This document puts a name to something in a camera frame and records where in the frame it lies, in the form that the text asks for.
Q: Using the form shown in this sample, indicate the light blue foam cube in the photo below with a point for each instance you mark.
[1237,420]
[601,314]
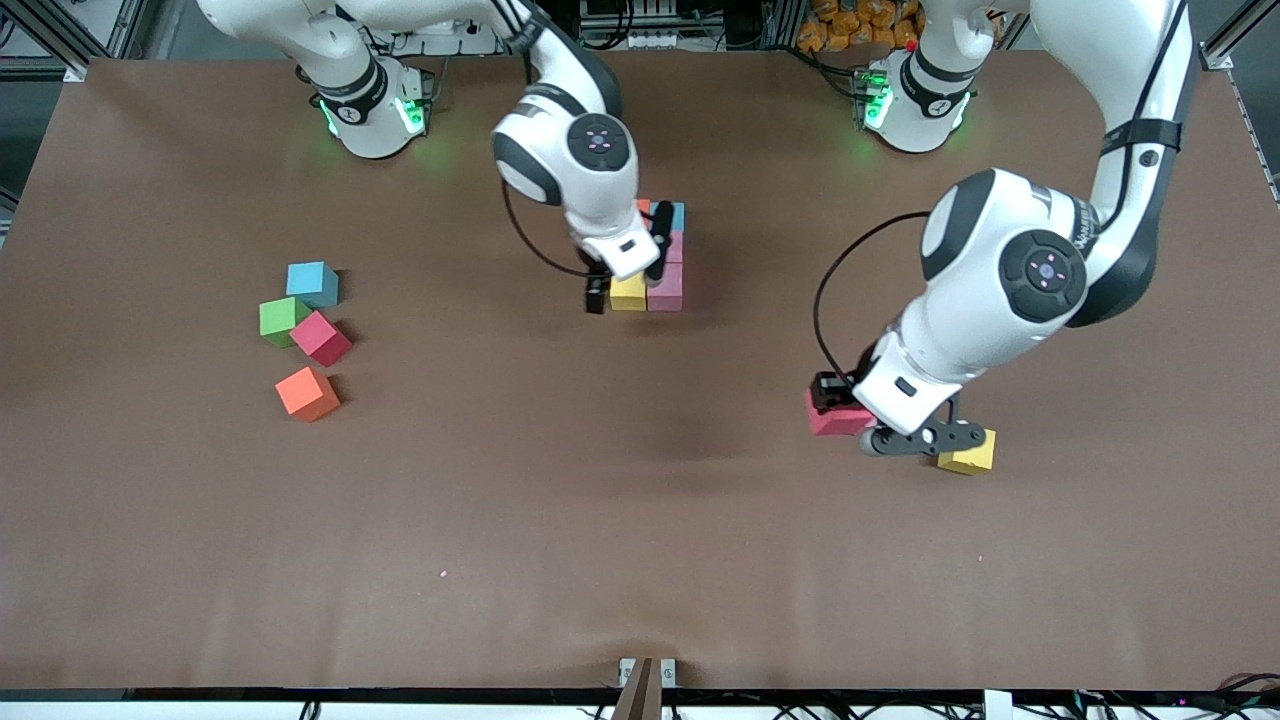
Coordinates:
[679,215]
[310,280]

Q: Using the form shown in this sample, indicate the light pink foam cube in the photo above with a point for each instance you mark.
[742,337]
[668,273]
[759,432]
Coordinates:
[676,248]
[668,292]

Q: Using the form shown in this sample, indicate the deep pink foam cube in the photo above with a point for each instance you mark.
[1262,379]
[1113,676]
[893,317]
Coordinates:
[835,420]
[320,337]

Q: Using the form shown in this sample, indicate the yellow foam cube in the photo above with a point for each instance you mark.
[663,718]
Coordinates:
[628,293]
[970,460]

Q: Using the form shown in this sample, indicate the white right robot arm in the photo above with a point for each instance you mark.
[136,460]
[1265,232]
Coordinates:
[590,180]

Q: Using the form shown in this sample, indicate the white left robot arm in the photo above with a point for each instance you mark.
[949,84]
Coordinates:
[1000,290]

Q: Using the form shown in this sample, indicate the white slotted device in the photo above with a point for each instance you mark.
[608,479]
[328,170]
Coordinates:
[650,38]

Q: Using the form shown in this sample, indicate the brown table mat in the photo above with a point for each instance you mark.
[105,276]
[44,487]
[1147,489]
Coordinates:
[600,500]

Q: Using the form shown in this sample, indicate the orange packets pile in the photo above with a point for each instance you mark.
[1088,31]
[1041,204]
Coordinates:
[850,25]

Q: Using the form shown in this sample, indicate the white power strip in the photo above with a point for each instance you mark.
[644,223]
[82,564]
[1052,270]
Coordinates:
[440,42]

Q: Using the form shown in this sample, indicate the green foam cube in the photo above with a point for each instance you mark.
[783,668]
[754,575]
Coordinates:
[280,318]

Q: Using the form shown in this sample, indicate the metal bracket with brown post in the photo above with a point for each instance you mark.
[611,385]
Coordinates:
[640,695]

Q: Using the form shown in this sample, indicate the aluminium frame profile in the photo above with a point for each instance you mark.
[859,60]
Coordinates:
[60,35]
[1235,35]

